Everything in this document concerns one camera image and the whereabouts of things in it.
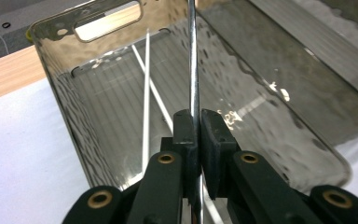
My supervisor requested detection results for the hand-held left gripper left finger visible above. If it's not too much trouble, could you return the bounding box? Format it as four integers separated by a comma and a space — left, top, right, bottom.
160, 108, 200, 200

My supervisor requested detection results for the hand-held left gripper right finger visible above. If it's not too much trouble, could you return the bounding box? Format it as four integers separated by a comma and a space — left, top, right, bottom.
200, 108, 241, 201

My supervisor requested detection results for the white chopstick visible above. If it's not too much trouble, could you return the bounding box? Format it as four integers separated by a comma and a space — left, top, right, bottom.
141, 28, 152, 175
131, 44, 226, 224

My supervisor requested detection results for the metal chopstick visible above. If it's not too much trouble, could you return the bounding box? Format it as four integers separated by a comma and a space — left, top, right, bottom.
186, 0, 205, 224

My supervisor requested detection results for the transparent grey plastic bin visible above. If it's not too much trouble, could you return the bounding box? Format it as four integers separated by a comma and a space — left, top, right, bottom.
195, 0, 358, 147
27, 0, 352, 200

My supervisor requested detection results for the white table sheet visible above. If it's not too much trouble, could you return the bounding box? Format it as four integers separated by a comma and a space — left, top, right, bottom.
0, 77, 358, 224

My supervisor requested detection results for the white floor cable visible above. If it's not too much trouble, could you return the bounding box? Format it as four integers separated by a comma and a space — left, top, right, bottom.
0, 28, 11, 56

